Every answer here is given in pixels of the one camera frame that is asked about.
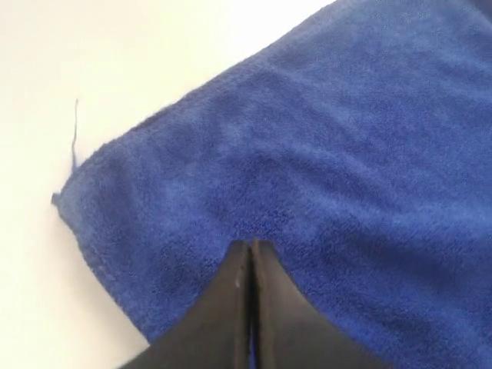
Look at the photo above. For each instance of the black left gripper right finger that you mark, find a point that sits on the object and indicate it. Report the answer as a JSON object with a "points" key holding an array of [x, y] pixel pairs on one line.
{"points": [[289, 332]]}

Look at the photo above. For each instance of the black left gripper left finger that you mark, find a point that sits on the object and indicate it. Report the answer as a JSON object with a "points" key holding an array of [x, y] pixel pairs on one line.
{"points": [[215, 332]]}

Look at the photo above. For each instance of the blue towel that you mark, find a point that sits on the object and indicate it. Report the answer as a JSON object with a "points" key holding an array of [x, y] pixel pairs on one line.
{"points": [[359, 143]]}

